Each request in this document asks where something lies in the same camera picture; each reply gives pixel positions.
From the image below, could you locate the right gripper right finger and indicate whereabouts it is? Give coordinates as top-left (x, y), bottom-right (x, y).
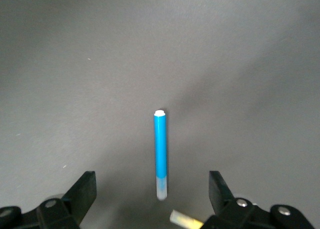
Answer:
top-left (202, 170), bottom-right (315, 229)

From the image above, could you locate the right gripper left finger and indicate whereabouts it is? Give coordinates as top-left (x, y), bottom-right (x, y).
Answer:
top-left (0, 170), bottom-right (97, 229)

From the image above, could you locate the blue marker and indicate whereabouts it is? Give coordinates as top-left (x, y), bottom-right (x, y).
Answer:
top-left (153, 109), bottom-right (168, 202)

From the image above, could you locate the yellow marker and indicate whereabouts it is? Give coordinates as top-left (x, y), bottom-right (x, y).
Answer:
top-left (169, 209), bottom-right (204, 229)

